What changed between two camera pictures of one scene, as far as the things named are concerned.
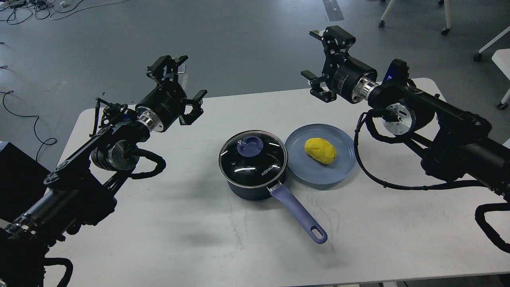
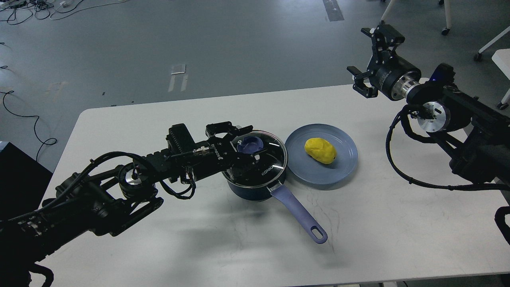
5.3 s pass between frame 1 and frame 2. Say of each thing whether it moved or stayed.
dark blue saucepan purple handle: stayed
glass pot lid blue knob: stayed
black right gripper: moved
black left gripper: moved
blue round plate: stayed
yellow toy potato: stayed
